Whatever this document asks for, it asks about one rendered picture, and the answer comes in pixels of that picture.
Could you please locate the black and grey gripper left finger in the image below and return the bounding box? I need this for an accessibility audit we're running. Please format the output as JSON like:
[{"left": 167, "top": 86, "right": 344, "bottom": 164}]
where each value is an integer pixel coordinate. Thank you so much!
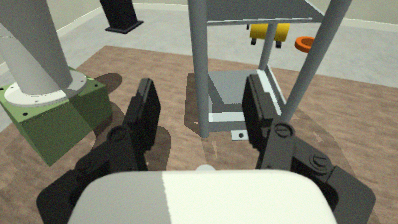
[{"left": 36, "top": 78, "right": 161, "bottom": 224}]

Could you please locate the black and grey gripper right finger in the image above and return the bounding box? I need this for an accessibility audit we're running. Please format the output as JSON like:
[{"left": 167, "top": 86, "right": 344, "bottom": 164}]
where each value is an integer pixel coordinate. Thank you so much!
[{"left": 242, "top": 74, "right": 376, "bottom": 224}]

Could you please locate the grey bottle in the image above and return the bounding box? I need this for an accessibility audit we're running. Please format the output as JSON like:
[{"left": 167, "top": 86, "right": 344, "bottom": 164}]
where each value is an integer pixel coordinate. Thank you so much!
[{"left": 195, "top": 165, "right": 215, "bottom": 171}]

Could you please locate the pale grey shelving unit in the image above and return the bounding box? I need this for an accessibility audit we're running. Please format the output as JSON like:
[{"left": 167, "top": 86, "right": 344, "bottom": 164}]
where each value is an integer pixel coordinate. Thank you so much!
[{"left": 188, "top": 0, "right": 352, "bottom": 141}]

